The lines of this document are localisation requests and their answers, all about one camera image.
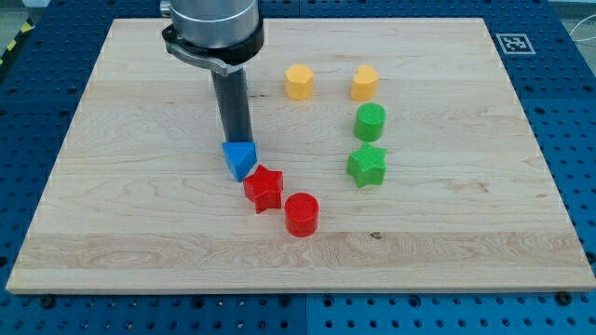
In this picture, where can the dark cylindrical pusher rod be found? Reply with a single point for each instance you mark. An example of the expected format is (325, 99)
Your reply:
(232, 97)

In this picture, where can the blue triangular block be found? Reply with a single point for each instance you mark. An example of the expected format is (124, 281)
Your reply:
(240, 158)

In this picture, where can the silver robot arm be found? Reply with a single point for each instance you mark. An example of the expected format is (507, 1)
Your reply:
(220, 36)

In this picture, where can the yellow hexagon block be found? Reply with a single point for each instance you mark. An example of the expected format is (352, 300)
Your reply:
(299, 82)

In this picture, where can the red star block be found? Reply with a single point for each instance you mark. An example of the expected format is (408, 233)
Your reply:
(264, 188)

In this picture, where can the yellow heart block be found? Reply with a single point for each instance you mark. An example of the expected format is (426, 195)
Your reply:
(364, 83)

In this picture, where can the red cylinder block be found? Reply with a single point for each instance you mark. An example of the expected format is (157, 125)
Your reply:
(301, 214)

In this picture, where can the green cylinder block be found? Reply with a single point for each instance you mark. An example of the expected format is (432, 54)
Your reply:
(370, 121)

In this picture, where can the green star block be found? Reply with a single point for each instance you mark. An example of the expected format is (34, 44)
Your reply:
(367, 165)

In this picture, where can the wooden board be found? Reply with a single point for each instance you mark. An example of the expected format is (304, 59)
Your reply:
(140, 200)

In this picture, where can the white fiducial marker tag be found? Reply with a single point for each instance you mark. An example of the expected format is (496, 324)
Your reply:
(515, 44)

